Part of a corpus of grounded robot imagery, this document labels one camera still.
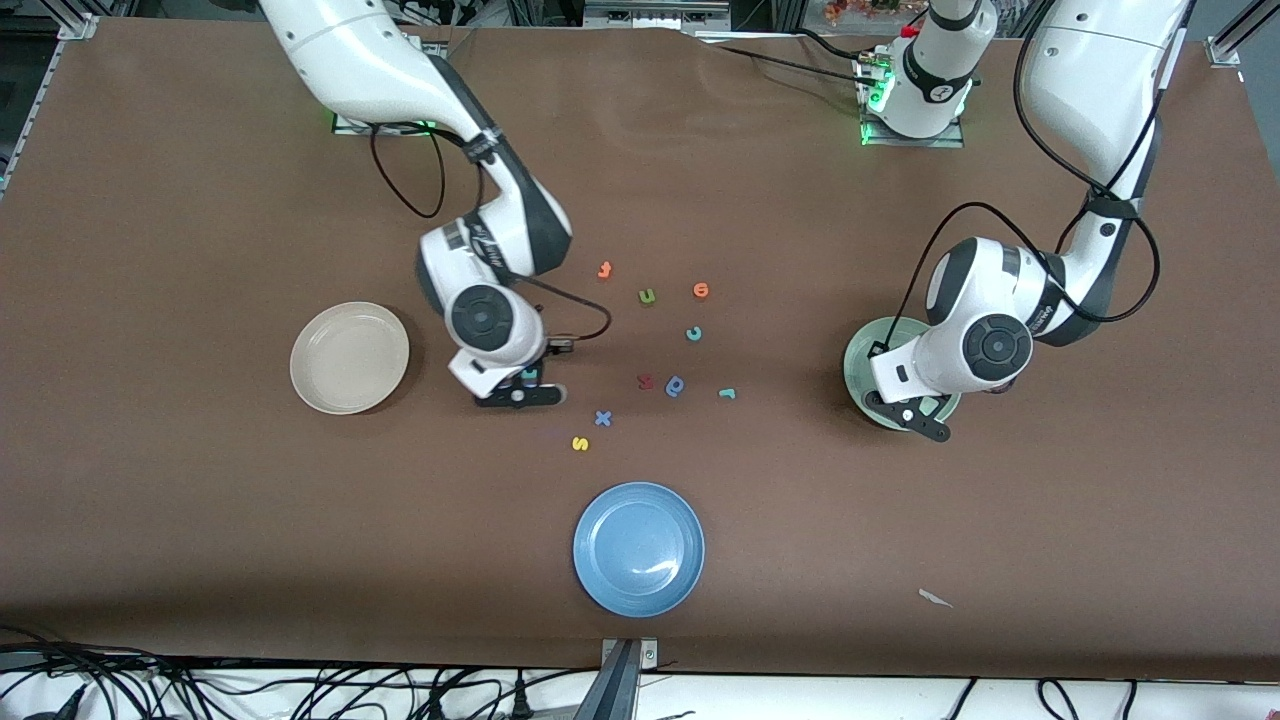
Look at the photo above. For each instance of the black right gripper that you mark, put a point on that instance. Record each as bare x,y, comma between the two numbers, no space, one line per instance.
531,368

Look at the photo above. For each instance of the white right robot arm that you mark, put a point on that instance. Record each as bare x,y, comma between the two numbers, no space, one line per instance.
350,60

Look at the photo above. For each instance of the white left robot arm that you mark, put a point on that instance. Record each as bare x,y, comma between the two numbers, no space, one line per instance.
1090,80

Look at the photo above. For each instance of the blue letter a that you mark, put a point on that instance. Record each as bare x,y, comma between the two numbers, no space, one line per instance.
676,386

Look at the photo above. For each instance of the beige brown plate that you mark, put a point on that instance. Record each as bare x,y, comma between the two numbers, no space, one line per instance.
349,358

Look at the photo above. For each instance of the blue plate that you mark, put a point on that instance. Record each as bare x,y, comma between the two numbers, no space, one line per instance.
638,550

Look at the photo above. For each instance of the pale green plate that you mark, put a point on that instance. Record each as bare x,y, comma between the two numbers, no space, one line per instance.
854,365

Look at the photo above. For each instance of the grey aluminium beam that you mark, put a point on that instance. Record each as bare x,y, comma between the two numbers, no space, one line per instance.
610,695

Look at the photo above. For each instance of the brown paper table cover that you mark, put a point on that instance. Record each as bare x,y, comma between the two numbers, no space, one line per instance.
200,500

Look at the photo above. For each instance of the white paper scrap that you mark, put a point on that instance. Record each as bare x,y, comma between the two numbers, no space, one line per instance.
934,598

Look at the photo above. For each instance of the orange artificial flowers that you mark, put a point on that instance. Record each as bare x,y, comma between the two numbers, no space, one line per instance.
860,8

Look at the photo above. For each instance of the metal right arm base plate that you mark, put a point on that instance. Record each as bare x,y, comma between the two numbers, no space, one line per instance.
350,126

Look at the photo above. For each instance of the silver metal bracket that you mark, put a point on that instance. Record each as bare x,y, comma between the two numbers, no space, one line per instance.
648,655

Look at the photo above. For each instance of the aluminium frame profile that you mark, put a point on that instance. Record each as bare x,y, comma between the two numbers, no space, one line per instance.
655,12

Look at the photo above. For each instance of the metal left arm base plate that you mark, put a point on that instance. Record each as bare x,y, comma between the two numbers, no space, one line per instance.
950,142

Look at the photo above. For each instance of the aluminium table rail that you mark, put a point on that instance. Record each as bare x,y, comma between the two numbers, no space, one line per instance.
30,110

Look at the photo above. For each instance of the silver corner bracket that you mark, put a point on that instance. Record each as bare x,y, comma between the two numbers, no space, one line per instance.
1225,48
78,27

